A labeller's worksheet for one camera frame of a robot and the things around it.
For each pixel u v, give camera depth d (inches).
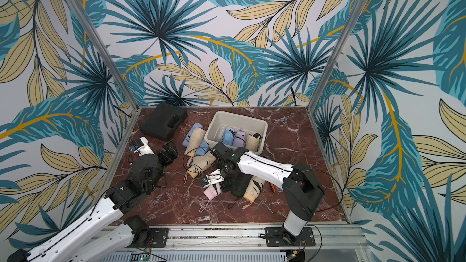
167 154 25.7
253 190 33.0
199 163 35.6
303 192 17.5
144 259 28.1
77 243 17.2
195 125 41.9
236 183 29.3
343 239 29.6
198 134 38.7
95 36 33.2
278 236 28.8
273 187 33.8
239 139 39.5
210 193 32.9
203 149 38.3
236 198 32.9
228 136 39.6
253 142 38.3
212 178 27.6
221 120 39.6
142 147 24.2
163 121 40.9
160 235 28.9
